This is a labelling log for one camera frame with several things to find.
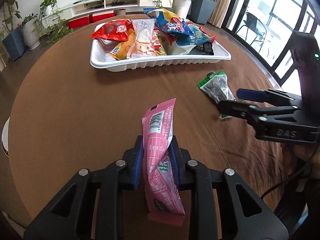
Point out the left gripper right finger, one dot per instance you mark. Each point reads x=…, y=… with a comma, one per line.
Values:
x=173, y=148

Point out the clear orange bear packet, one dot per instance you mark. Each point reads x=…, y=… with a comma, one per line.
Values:
x=142, y=45

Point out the red storage box right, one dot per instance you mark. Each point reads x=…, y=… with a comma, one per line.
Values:
x=97, y=16

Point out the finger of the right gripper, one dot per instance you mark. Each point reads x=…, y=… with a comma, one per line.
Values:
x=239, y=110
x=254, y=95

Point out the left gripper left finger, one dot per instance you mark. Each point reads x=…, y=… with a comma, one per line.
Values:
x=138, y=153

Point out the gold foil snack packet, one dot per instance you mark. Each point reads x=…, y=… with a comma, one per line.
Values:
x=161, y=51

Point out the trailing ivy plant left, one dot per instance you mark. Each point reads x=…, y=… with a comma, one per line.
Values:
x=51, y=26

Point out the red storage box left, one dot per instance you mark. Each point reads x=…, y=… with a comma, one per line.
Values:
x=79, y=22

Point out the light blue cartoon snack bag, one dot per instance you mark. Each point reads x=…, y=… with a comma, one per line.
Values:
x=198, y=38

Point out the person's right hand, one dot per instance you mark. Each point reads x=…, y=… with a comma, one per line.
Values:
x=291, y=154

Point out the blue yellow cake bag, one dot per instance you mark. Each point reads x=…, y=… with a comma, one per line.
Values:
x=168, y=21

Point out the black snack packet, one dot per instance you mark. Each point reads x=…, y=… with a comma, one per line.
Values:
x=203, y=49

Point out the beige curtain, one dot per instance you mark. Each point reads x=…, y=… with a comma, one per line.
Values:
x=219, y=12

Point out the white plastic tray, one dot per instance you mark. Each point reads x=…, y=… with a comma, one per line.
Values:
x=102, y=60

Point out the orange snack packet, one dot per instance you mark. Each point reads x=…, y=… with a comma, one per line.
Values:
x=120, y=51

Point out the tall plant blue-grey pot left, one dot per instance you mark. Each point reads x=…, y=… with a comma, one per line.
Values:
x=13, y=40

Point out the plant in white ribbed pot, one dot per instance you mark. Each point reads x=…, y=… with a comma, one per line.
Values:
x=29, y=31

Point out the pink snack packet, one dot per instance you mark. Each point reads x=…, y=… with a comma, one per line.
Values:
x=162, y=196

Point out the red white fruit packet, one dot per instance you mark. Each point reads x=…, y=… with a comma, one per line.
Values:
x=155, y=41

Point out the red storage box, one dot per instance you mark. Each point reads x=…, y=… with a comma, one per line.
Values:
x=97, y=16
x=79, y=22

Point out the small beige pot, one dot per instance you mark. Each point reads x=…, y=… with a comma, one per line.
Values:
x=120, y=12

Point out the white tv cabinet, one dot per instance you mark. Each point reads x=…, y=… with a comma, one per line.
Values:
x=92, y=6

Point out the green clear nut packet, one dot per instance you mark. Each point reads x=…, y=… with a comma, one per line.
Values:
x=216, y=87

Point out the black balcony chair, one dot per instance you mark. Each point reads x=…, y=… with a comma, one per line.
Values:
x=256, y=33

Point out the large plant blue-grey pot right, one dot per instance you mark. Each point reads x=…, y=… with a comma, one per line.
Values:
x=201, y=10

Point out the white and red snack bag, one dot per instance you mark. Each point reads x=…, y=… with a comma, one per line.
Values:
x=172, y=48

